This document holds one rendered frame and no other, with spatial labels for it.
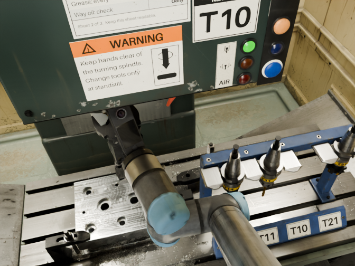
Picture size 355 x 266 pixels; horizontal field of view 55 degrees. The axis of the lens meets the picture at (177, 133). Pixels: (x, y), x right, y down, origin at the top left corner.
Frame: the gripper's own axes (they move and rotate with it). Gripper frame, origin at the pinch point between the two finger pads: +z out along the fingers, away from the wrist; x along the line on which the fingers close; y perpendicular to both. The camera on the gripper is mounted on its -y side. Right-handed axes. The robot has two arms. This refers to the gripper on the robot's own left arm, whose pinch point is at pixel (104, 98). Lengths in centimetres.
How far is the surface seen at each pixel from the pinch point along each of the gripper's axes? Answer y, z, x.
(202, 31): -28.8, -23.9, 11.3
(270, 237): 48, -35, 34
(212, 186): 20.4, -23.1, 17.2
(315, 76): 61, 25, 112
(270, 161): 16.6, -25.9, 33.0
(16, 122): 80, 89, -32
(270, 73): -19.6, -28.4, 22.4
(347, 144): 16, -32, 54
